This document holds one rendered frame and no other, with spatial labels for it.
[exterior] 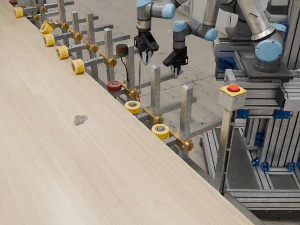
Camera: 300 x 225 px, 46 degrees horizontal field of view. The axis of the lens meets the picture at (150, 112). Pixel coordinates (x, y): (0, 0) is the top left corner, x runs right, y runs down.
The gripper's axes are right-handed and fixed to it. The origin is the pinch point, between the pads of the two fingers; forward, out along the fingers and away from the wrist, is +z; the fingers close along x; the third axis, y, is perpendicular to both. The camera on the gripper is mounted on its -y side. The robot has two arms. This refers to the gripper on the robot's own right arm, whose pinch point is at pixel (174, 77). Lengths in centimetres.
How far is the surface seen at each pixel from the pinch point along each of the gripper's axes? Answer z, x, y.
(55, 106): -8, -4, -78
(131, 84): -8.2, -5.8, -34.8
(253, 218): 12, -99, -32
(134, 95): -2.2, -8.5, -34.3
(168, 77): -2.3, -1.5, -5.5
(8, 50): -8, 81, -80
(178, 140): 0, -53, -36
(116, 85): -8.0, -2.0, -41.8
